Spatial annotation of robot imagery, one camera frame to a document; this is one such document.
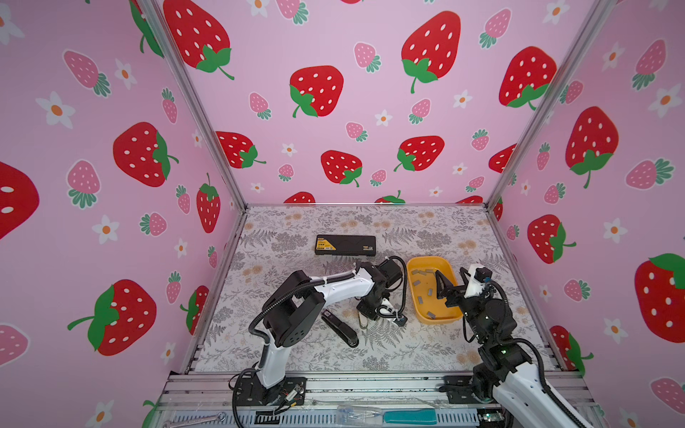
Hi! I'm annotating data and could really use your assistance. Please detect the black stapler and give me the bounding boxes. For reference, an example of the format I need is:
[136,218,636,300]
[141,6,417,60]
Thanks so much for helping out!
[321,310,360,348]

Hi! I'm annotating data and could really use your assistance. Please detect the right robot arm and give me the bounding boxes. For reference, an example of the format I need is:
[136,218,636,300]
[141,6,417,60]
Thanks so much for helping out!
[435,264,592,427]

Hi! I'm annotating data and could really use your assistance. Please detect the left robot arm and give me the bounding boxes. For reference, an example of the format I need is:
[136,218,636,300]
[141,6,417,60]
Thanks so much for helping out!
[247,255,409,392]

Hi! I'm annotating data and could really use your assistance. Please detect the staple strips in tray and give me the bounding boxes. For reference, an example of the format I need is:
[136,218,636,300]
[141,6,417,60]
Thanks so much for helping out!
[410,269,447,322]

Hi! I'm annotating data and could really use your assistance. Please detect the yellow plastic tray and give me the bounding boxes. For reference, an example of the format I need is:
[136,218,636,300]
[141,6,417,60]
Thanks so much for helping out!
[408,256,463,325]

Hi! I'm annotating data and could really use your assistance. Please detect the black tool case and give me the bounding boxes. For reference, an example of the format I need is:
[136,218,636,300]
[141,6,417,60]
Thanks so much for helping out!
[314,234,377,257]

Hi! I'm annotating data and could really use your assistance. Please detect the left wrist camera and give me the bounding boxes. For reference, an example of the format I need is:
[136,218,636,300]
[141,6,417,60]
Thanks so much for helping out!
[391,314,408,327]

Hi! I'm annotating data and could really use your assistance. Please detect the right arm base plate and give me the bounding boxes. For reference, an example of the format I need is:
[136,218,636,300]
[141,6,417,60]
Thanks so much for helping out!
[438,376,494,405]

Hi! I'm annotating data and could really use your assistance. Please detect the teal handled tool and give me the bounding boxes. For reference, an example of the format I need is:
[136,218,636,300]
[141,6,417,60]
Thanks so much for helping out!
[383,408,437,426]

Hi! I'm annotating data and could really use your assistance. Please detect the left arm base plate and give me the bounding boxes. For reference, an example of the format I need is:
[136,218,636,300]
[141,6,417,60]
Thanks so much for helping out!
[233,374,308,407]

